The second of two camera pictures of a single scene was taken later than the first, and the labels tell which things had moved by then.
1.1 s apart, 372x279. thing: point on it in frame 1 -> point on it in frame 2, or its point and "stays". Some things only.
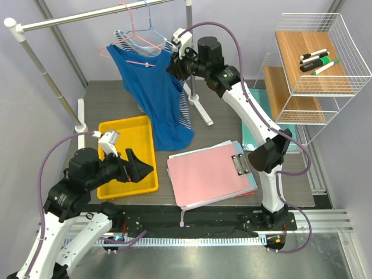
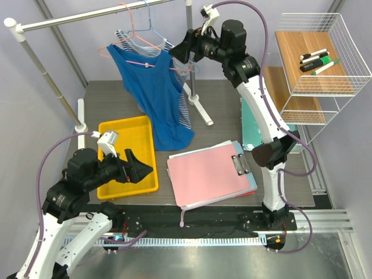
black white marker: x=301 y=57 stays
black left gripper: x=133 y=169 stays
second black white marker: x=314 y=58 stays
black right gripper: x=176 y=66 -> x=192 y=43
